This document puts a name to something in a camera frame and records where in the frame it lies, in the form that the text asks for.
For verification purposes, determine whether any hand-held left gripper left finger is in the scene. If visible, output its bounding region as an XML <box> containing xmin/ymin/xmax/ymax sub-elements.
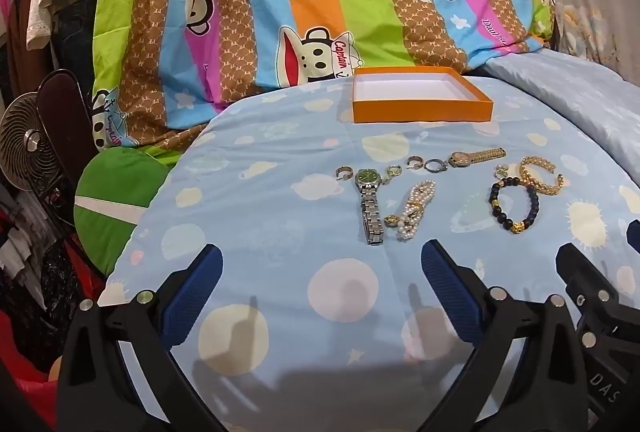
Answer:
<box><xmin>56</xmin><ymin>243</ymin><xmax>224</xmax><ymax>432</ymax></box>

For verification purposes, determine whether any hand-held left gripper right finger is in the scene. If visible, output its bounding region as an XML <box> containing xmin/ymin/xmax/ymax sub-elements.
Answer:
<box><xmin>420</xmin><ymin>239</ymin><xmax>591</xmax><ymax>432</ymax></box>

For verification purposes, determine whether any black bead bracelet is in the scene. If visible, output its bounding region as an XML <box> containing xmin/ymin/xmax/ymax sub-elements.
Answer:
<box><xmin>488</xmin><ymin>177</ymin><xmax>542</xmax><ymax>234</ymax></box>

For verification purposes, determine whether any pearl bracelet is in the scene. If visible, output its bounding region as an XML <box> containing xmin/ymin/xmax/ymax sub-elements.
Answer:
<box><xmin>384</xmin><ymin>180</ymin><xmax>437</xmax><ymax>241</ymax></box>

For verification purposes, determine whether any gold chain bracelet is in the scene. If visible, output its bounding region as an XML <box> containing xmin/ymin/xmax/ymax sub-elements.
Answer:
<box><xmin>519</xmin><ymin>155</ymin><xmax>564</xmax><ymax>197</ymax></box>

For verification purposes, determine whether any silver watch green face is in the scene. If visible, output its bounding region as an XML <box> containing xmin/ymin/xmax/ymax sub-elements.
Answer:
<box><xmin>355</xmin><ymin>167</ymin><xmax>386</xmax><ymax>245</ymax></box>

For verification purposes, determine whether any gold watch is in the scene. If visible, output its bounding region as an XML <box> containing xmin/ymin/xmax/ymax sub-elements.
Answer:
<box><xmin>447</xmin><ymin>147</ymin><xmax>507</xmax><ymax>169</ymax></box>

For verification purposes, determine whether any orange shallow box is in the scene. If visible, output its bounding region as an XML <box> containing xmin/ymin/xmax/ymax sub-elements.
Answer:
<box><xmin>351</xmin><ymin>66</ymin><xmax>494</xmax><ymax>124</ymax></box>

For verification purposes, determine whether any blue planet print sheet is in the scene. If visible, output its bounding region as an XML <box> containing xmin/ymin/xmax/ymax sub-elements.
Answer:
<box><xmin>97</xmin><ymin>74</ymin><xmax>640</xmax><ymax>432</ymax></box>

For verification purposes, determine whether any green round cushion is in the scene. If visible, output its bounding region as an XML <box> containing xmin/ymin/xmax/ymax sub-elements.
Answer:
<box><xmin>73</xmin><ymin>147</ymin><xmax>171</xmax><ymax>278</ymax></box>

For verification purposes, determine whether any plain light blue quilt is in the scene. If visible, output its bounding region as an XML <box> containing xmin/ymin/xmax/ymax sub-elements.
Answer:
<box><xmin>482</xmin><ymin>48</ymin><xmax>640</xmax><ymax>173</ymax></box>

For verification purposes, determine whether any red cloth bag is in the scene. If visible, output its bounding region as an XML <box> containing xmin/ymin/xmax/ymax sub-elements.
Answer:
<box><xmin>0</xmin><ymin>232</ymin><xmax>101</xmax><ymax>428</ymax></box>

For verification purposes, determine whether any dark brown oval board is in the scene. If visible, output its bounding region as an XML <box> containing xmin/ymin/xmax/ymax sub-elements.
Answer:
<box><xmin>37</xmin><ymin>69</ymin><xmax>96</xmax><ymax>193</ymax></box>

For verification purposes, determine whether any small round desk fan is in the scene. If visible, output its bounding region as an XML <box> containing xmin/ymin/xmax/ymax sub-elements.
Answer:
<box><xmin>0</xmin><ymin>93</ymin><xmax>63</xmax><ymax>192</ymax></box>

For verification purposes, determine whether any dark denim garment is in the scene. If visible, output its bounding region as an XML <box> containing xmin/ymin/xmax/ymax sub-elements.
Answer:
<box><xmin>55</xmin><ymin>0</ymin><xmax>101</xmax><ymax>83</ymax></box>

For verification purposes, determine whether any brown hanging garment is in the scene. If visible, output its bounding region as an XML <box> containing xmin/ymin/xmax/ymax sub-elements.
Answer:
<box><xmin>7</xmin><ymin>0</ymin><xmax>56</xmax><ymax>98</ymax></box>

